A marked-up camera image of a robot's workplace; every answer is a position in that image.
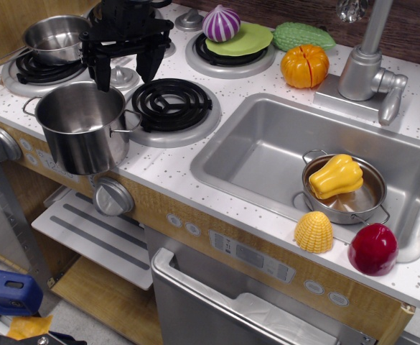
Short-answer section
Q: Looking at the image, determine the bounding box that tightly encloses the back right black stove coil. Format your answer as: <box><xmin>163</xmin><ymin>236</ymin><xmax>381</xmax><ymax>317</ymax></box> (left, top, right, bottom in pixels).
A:
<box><xmin>194</xmin><ymin>34</ymin><xmax>267</xmax><ymax>67</ymax></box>

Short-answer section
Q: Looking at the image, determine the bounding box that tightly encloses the front right black stove coil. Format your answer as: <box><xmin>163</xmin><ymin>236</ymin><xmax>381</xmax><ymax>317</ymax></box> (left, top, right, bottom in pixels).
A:
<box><xmin>131</xmin><ymin>78</ymin><xmax>213</xmax><ymax>132</ymax></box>

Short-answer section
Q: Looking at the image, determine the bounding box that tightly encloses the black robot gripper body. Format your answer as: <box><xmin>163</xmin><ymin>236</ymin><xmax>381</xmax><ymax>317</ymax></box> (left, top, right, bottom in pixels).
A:
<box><xmin>80</xmin><ymin>1</ymin><xmax>174</xmax><ymax>68</ymax></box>

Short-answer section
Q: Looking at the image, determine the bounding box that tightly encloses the orange toy pumpkin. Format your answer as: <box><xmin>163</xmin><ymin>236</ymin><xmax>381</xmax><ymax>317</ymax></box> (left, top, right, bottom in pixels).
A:
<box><xmin>280</xmin><ymin>45</ymin><xmax>330</xmax><ymax>88</ymax></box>

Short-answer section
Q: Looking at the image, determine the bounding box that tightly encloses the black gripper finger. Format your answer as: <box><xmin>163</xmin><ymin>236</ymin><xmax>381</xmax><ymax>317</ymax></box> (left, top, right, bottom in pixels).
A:
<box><xmin>136</xmin><ymin>47</ymin><xmax>165</xmax><ymax>83</ymax></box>
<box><xmin>94</xmin><ymin>54</ymin><xmax>111</xmax><ymax>92</ymax></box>

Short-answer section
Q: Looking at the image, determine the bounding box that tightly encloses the yellow toy corn piece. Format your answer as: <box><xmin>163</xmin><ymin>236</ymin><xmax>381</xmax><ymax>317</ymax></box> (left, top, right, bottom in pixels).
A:
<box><xmin>294</xmin><ymin>211</ymin><xmax>334</xmax><ymax>254</ymax></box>

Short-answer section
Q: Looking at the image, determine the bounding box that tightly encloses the left silver stove knob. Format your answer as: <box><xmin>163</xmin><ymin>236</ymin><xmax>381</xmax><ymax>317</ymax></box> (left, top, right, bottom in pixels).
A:
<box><xmin>0</xmin><ymin>128</ymin><xmax>22</xmax><ymax>162</ymax></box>

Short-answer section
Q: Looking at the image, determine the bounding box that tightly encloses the back left black stove coil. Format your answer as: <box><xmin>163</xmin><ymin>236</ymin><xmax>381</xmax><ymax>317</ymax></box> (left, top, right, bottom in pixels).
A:
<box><xmin>15</xmin><ymin>53</ymin><xmax>85</xmax><ymax>84</ymax></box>

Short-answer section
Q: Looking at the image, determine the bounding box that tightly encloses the grey toy sink basin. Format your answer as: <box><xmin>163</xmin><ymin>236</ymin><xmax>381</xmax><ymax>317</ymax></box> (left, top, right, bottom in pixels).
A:
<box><xmin>191</xmin><ymin>94</ymin><xmax>420</xmax><ymax>262</ymax></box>

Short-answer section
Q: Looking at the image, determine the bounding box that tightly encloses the middle silver stove knob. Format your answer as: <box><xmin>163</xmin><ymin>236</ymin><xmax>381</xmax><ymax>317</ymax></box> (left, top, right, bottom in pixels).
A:
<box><xmin>93</xmin><ymin>177</ymin><xmax>135</xmax><ymax>216</ymax></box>

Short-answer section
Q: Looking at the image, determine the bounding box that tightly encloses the grey dishwasher door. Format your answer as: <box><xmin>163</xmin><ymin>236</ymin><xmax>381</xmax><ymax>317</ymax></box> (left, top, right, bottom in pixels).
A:
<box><xmin>151</xmin><ymin>247</ymin><xmax>376</xmax><ymax>344</ymax></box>

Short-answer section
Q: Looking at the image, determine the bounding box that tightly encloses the red toy apple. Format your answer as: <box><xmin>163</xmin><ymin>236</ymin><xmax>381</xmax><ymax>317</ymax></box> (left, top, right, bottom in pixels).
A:
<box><xmin>347</xmin><ymin>223</ymin><xmax>398</xmax><ymax>277</ymax></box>

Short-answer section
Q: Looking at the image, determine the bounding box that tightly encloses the silver stove knob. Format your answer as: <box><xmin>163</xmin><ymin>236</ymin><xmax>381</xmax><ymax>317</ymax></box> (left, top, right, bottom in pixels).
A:
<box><xmin>0</xmin><ymin>128</ymin><xmax>22</xmax><ymax>162</ymax></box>
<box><xmin>93</xmin><ymin>177</ymin><xmax>135</xmax><ymax>216</ymax></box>

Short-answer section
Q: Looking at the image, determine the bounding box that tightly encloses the steel saucepan with long handle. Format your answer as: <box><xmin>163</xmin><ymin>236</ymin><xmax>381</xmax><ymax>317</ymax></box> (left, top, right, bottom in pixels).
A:
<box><xmin>0</xmin><ymin>14</ymin><xmax>91</xmax><ymax>65</ymax></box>

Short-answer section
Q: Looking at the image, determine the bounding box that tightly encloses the purple striped toy onion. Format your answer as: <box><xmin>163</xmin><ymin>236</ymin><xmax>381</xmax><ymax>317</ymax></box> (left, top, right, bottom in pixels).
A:
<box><xmin>202</xmin><ymin>5</ymin><xmax>241</xmax><ymax>42</ymax></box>

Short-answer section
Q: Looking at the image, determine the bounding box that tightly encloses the yellow toy bell pepper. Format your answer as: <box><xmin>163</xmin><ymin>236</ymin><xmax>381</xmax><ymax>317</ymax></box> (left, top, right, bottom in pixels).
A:
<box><xmin>309</xmin><ymin>154</ymin><xmax>364</xmax><ymax>200</ymax></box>

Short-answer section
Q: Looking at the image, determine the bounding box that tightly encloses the grey open oven door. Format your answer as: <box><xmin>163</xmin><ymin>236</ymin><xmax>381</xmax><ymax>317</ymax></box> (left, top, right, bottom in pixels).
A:
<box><xmin>0</xmin><ymin>165</ymin><xmax>53</xmax><ymax>290</ymax></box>

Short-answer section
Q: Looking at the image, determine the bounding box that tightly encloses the tall steel pot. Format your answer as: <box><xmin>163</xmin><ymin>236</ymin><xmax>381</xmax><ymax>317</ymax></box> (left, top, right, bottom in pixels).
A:
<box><xmin>22</xmin><ymin>81</ymin><xmax>143</xmax><ymax>175</ymax></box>

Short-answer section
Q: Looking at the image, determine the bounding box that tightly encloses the white oven shelf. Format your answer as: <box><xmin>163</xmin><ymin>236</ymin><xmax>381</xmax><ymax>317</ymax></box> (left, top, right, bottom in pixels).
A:
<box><xmin>32</xmin><ymin>188</ymin><xmax>152</xmax><ymax>290</ymax></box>

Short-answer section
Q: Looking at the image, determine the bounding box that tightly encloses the silver knob at back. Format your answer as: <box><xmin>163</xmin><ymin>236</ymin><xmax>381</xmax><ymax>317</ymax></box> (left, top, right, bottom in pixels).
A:
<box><xmin>174</xmin><ymin>9</ymin><xmax>204</xmax><ymax>32</ymax></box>

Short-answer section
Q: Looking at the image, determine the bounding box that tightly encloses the green plastic plate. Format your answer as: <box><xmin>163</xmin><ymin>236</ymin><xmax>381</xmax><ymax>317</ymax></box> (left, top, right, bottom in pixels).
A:
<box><xmin>205</xmin><ymin>23</ymin><xmax>273</xmax><ymax>57</ymax></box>

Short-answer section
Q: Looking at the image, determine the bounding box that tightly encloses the clear faucet knob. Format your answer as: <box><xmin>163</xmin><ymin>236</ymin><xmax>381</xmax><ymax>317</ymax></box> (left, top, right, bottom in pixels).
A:
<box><xmin>335</xmin><ymin>0</ymin><xmax>368</xmax><ymax>23</ymax></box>

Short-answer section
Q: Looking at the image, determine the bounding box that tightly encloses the green toy bitter gourd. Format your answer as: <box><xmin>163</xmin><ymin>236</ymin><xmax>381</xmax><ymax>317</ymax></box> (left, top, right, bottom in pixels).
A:
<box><xmin>272</xmin><ymin>22</ymin><xmax>336</xmax><ymax>52</ymax></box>

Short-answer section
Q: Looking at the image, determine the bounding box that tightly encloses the silver toy faucet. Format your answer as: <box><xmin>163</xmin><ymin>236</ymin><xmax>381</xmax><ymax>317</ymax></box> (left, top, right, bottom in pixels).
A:
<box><xmin>314</xmin><ymin>1</ymin><xmax>408</xmax><ymax>126</ymax></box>

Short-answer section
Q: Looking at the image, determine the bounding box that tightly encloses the black stove coil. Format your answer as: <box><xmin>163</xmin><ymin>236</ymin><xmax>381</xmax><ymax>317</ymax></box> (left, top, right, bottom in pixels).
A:
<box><xmin>194</xmin><ymin>34</ymin><xmax>267</xmax><ymax>67</ymax></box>
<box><xmin>131</xmin><ymin>78</ymin><xmax>213</xmax><ymax>132</ymax></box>
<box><xmin>15</xmin><ymin>53</ymin><xmax>85</xmax><ymax>84</ymax></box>

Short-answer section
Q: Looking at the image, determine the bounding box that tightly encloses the silver knob between burners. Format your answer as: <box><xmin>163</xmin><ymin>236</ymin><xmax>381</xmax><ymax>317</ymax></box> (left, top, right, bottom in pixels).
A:
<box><xmin>110</xmin><ymin>65</ymin><xmax>139</xmax><ymax>91</ymax></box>

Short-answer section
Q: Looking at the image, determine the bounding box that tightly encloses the small steel pan in sink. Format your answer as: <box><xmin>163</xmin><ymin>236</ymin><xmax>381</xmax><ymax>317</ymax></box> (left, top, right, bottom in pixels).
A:
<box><xmin>302</xmin><ymin>149</ymin><xmax>387</xmax><ymax>225</ymax></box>

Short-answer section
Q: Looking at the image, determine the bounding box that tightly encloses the blue clamp tool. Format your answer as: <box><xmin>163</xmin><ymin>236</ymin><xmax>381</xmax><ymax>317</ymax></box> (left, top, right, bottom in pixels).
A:
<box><xmin>0</xmin><ymin>270</ymin><xmax>44</xmax><ymax>316</ymax></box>

